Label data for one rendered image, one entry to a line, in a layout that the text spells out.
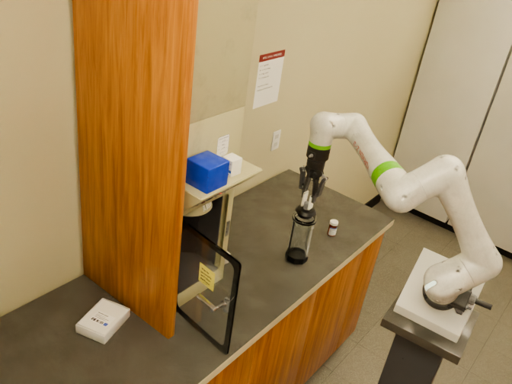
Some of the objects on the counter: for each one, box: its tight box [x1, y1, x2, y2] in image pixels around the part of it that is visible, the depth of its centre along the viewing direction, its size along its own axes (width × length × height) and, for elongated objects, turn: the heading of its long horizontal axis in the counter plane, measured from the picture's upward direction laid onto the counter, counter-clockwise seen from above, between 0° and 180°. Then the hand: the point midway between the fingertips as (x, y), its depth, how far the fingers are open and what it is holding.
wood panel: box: [72, 0, 199, 339], centre depth 168 cm, size 49×3×140 cm, turn 39°
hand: (308, 200), depth 226 cm, fingers closed on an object, 3 cm apart
